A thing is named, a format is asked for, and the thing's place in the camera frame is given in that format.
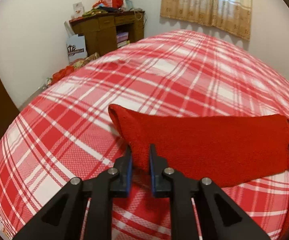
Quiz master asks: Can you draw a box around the red knitted embroidered sweater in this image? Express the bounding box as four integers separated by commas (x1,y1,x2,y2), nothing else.
108,104,289,187

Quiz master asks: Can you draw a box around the red white plaid bedspread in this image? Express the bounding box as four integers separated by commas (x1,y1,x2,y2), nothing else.
0,30,289,238

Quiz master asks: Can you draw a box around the red bag on floor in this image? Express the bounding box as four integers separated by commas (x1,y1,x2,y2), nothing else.
51,66,75,85

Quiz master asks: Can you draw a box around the white printed shopping bag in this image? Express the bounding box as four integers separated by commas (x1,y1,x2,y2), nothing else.
66,34,87,63

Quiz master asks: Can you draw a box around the dark brown wooden desk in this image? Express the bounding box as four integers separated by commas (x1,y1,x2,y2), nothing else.
70,10,145,56

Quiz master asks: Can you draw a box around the white greeting card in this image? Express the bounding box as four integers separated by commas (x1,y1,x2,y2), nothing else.
73,2,85,18

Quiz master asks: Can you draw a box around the beige patterned window curtain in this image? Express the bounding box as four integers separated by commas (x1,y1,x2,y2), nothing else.
160,0,252,41

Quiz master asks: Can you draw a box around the red gift bag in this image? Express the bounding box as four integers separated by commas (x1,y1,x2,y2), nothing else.
101,0,123,9

